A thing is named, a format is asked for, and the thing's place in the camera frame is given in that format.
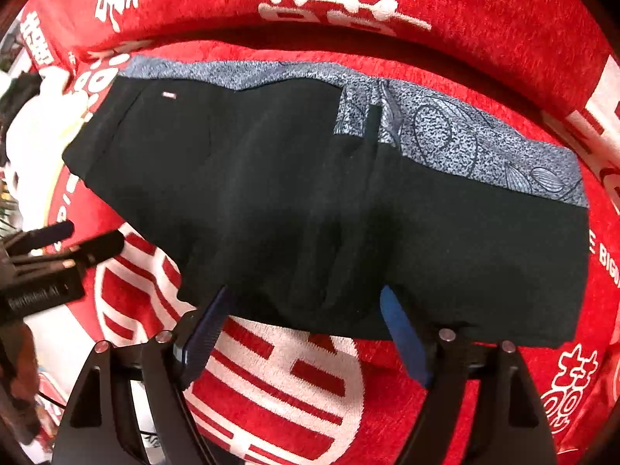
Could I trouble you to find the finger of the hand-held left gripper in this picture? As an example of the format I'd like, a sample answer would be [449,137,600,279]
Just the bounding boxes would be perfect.
[10,230,127,276]
[4,220,76,257]

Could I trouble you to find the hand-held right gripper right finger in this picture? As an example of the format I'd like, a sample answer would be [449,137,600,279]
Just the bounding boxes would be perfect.
[379,285,559,465]

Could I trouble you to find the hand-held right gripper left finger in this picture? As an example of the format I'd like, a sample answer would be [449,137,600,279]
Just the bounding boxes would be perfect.
[51,285,233,465]

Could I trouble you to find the black pants with patterned trim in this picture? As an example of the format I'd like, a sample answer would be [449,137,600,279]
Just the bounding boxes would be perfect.
[62,55,591,350]

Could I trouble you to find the person's left forearm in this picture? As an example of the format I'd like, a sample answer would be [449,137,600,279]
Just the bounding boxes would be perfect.
[0,322,42,446]

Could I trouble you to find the white cloth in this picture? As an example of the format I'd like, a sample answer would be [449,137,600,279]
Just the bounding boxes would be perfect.
[4,69,93,233]

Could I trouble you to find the red printed blanket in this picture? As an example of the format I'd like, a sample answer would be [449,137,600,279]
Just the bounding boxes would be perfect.
[14,0,620,465]

